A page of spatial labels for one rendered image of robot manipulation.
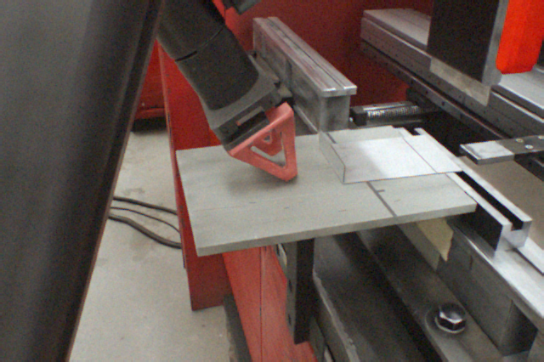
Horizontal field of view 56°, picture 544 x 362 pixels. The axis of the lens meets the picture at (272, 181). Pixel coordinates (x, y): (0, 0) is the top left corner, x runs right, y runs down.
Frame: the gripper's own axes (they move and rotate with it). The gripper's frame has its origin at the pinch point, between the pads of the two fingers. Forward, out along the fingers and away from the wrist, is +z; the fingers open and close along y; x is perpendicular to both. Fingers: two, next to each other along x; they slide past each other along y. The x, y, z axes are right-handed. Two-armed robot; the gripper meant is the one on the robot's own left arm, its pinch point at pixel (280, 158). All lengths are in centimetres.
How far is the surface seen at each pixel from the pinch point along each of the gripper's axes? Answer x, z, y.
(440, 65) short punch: -19.4, 2.5, 1.9
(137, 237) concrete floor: 71, 74, 132
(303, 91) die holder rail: -9.0, 15.1, 39.9
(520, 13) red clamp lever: -17.5, -9.9, -17.5
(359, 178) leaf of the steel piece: -5.6, 5.0, -3.5
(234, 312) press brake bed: 43, 86, 77
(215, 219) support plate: 7.6, -2.5, -6.6
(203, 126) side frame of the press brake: 15, 29, 84
